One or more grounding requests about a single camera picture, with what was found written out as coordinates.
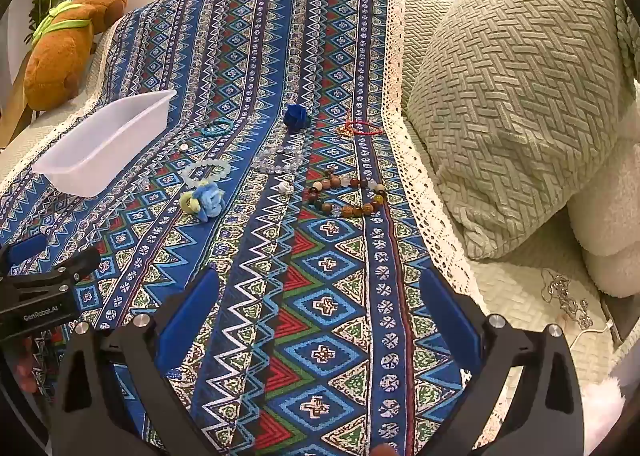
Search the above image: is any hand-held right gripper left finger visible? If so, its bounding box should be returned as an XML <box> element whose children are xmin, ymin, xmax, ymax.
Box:
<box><xmin>52</xmin><ymin>266</ymin><xmax>221</xmax><ymax>456</ymax></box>

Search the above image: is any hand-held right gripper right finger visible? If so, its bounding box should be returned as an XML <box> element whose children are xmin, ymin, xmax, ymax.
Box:
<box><xmin>419</xmin><ymin>267</ymin><xmax>586</xmax><ymax>456</ymax></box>

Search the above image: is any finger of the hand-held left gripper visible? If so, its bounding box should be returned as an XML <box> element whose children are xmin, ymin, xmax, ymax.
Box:
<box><xmin>0</xmin><ymin>246</ymin><xmax>102</xmax><ymax>304</ymax></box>
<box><xmin>0</xmin><ymin>235</ymin><xmax>49</xmax><ymax>273</ymax></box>

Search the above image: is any blue and yellow scrunchie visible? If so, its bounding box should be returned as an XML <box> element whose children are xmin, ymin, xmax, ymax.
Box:
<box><xmin>180</xmin><ymin>181</ymin><xmax>226</xmax><ymax>223</ymax></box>

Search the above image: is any white plastic bin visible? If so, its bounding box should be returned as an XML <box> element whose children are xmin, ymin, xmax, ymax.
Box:
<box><xmin>31</xmin><ymin>89</ymin><xmax>177</xmax><ymax>198</ymax></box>

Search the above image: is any pale jade bead bracelet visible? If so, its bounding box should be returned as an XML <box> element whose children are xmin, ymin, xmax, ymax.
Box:
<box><xmin>181</xmin><ymin>159</ymin><xmax>233</xmax><ymax>187</ymax></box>

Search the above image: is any brown wooden bead bracelet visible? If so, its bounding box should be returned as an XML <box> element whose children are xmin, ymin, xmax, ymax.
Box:
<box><xmin>306</xmin><ymin>167</ymin><xmax>388</xmax><ymax>218</ymax></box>

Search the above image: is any teal bead bracelet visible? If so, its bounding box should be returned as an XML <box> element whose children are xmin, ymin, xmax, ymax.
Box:
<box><xmin>196</xmin><ymin>119</ymin><xmax>235</xmax><ymax>137</ymax></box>

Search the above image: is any clear bead bracelet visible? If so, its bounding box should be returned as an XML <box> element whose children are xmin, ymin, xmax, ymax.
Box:
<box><xmin>252</xmin><ymin>143</ymin><xmax>303</xmax><ymax>174</ymax></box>

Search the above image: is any red string bracelet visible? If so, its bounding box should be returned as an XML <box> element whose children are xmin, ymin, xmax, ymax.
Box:
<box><xmin>336</xmin><ymin>120</ymin><xmax>383</xmax><ymax>138</ymax></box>

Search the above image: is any person's left hand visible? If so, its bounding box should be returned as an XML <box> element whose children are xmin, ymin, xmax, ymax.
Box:
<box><xmin>12</xmin><ymin>336</ymin><xmax>41</xmax><ymax>393</ymax></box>

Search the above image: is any blue patterned blanket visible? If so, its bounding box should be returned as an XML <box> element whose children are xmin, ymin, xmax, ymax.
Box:
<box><xmin>0</xmin><ymin>0</ymin><xmax>483</xmax><ymax>456</ymax></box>

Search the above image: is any white fluffy pillow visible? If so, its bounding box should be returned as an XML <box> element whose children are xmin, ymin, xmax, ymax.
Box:
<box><xmin>567</xmin><ymin>86</ymin><xmax>640</xmax><ymax>298</ymax></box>

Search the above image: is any pink fluffy item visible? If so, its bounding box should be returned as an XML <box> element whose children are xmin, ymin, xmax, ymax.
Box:
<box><xmin>580</xmin><ymin>381</ymin><xmax>626</xmax><ymax>456</ymax></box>

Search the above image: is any brown plush bear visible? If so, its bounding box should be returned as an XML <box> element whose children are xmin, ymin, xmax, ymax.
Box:
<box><xmin>24</xmin><ymin>0</ymin><xmax>129</xmax><ymax>111</ymax></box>

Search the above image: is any green textured pillow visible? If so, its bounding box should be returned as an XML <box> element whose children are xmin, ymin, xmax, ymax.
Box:
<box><xmin>615</xmin><ymin>0</ymin><xmax>640</xmax><ymax>82</ymax></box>
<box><xmin>406</xmin><ymin>0</ymin><xmax>636</xmax><ymax>259</ymax></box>

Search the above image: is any silver chain necklace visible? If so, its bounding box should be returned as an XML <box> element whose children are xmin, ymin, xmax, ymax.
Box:
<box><xmin>542</xmin><ymin>269</ymin><xmax>593</xmax><ymax>329</ymax></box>

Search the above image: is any white cable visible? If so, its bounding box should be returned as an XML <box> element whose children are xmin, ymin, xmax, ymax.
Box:
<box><xmin>570</xmin><ymin>319</ymin><xmax>616</xmax><ymax>344</ymax></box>

